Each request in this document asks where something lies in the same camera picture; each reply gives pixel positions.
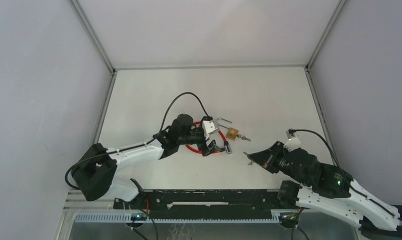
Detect aluminium frame rails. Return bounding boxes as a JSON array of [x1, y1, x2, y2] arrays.
[[63, 0, 349, 213]]

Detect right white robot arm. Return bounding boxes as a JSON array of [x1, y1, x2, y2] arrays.
[[246, 141, 402, 240]]

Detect black camera cable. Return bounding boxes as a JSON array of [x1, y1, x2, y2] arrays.
[[290, 129, 402, 229], [64, 92, 211, 191]]

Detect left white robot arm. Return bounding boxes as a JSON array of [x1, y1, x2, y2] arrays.
[[65, 114, 221, 209]]

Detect padlock keys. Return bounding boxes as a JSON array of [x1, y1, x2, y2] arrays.
[[237, 134, 251, 142]]

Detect left black camera cable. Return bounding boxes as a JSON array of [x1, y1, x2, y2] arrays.
[[64, 92, 211, 191]]

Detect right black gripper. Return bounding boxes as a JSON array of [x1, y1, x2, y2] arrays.
[[248, 140, 309, 186]]

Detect red cable bike lock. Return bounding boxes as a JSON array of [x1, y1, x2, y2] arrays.
[[185, 121, 233, 156]]

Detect white slotted cable duct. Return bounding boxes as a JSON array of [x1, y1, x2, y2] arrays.
[[74, 212, 281, 224]]

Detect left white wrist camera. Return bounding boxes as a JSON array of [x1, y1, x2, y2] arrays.
[[202, 120, 219, 140]]

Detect right black camera cable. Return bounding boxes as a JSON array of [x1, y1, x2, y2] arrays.
[[290, 129, 402, 229]]

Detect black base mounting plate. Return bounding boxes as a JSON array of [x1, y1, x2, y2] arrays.
[[113, 189, 297, 219]]

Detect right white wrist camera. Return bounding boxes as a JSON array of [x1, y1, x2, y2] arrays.
[[283, 128, 301, 152]]

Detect brass padlock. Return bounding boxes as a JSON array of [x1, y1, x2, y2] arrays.
[[216, 117, 239, 141]]

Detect cable lock keys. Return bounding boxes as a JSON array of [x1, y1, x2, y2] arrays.
[[243, 151, 253, 166]]

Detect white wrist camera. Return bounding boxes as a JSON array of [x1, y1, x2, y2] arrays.
[[202, 120, 219, 140], [283, 128, 301, 152]]

